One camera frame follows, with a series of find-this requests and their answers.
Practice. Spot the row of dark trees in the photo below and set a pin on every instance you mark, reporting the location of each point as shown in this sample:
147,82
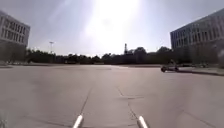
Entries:
100,59

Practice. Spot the distant slim tower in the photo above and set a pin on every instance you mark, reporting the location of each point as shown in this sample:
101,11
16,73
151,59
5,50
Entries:
125,48

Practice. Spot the grey stone slab plaza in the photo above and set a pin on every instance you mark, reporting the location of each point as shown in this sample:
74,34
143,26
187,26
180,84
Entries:
110,90

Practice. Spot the dark scooter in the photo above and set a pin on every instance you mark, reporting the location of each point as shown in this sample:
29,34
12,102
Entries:
169,67

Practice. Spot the tall lamp pole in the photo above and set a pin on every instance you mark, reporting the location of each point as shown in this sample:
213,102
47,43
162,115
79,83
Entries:
51,47

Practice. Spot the robot's own part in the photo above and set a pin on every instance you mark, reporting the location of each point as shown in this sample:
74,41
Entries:
78,122
142,122

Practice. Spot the raised grass bed with kerb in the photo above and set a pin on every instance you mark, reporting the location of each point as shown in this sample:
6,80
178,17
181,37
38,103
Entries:
203,70

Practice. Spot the large curved grey building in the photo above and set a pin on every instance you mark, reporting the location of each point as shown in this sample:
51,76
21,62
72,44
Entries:
200,35

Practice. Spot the pale building with window rows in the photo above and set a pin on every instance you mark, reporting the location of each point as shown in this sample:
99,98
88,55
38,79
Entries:
13,31

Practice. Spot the low raised bed with kerb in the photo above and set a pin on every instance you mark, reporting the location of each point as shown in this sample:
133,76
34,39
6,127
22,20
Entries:
4,66

